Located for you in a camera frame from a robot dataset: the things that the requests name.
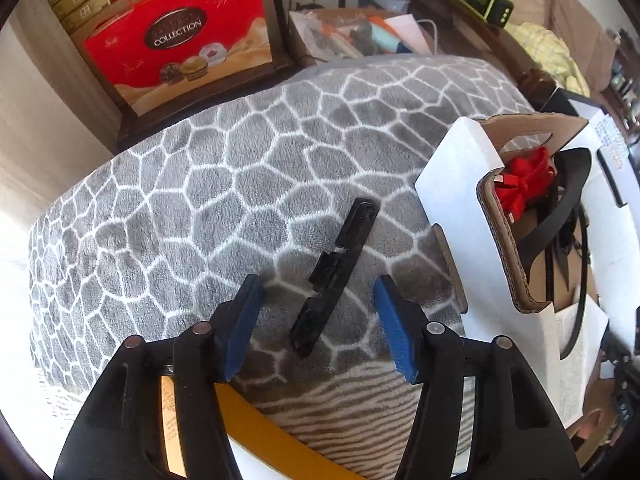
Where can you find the small orange object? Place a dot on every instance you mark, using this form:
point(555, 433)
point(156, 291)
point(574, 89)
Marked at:
point(380, 22)

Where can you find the black and white storage box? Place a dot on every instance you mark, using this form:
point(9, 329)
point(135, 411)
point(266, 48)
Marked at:
point(555, 100)

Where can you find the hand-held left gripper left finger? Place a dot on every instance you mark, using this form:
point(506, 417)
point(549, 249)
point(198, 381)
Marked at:
point(242, 330)

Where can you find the handwritten paper note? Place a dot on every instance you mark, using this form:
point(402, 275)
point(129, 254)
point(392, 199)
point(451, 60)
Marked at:
point(612, 135)

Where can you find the brown cardboard box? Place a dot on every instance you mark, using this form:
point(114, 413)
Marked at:
point(300, 47)

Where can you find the red gift bag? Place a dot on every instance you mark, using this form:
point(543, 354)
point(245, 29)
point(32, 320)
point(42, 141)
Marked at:
point(200, 10)

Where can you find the grey patterned fleece blanket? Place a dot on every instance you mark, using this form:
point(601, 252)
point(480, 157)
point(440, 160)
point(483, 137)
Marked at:
point(200, 185)

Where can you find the orange and white flat box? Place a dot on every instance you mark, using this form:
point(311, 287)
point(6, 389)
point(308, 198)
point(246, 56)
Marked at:
point(280, 460)

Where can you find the black plastic part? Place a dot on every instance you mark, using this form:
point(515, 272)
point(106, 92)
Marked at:
point(330, 275)

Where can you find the yellow plaid cloth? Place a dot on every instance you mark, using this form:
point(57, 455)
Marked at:
point(550, 50)

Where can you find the large white cardboard box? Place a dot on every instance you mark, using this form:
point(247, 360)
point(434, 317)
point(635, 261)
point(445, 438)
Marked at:
point(455, 185)

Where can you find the white envelope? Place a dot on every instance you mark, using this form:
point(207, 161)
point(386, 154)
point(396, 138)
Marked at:
point(407, 27)

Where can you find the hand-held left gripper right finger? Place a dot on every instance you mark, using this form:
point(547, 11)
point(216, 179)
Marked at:
point(395, 330)

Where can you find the black belt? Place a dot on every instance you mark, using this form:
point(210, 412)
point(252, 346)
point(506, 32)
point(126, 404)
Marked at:
point(575, 185)

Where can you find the teal object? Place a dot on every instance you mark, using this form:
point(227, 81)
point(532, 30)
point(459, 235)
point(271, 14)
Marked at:
point(392, 40)

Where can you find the brown sofa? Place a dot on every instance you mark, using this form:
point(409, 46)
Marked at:
point(595, 40)

